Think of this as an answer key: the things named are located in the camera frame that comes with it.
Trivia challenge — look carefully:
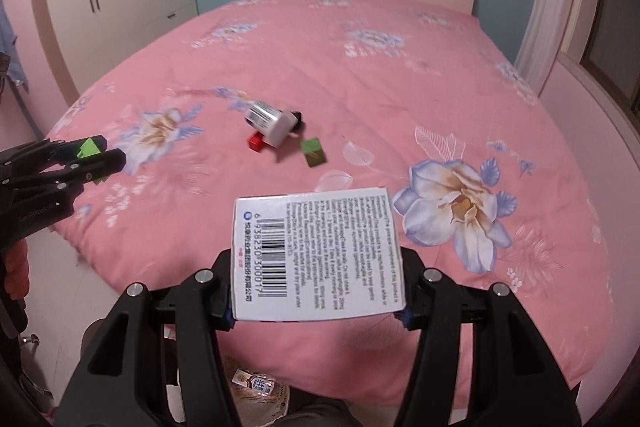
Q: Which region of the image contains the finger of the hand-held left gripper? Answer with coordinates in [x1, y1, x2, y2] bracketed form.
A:
[0, 135, 108, 180]
[0, 148, 127, 214]

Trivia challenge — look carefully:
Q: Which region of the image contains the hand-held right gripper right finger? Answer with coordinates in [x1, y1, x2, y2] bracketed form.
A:
[397, 248, 583, 427]

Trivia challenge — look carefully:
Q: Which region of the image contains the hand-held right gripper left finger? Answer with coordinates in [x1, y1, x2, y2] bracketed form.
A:
[60, 249, 237, 427]

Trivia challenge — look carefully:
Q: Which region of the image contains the bright green block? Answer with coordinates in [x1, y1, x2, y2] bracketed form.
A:
[75, 137, 109, 184]

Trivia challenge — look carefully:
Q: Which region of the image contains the white printed medicine box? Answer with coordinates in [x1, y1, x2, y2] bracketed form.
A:
[231, 187, 407, 323]

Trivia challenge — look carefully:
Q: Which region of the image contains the dark green block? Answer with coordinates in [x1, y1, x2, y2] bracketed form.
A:
[300, 137, 326, 168]

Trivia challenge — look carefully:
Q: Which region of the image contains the white bottle with black cap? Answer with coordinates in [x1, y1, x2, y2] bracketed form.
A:
[243, 101, 305, 148]

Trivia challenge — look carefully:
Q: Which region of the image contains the small milk carton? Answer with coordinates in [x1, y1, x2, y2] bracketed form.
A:
[230, 369, 275, 401]

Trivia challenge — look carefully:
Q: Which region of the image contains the blue hanging cloth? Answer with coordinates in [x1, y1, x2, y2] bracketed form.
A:
[0, 4, 24, 84]

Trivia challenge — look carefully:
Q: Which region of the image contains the pink floral bed blanket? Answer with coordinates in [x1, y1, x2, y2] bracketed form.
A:
[46, 0, 617, 390]

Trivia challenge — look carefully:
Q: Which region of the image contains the window frame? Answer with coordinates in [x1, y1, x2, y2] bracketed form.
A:
[582, 0, 640, 112]

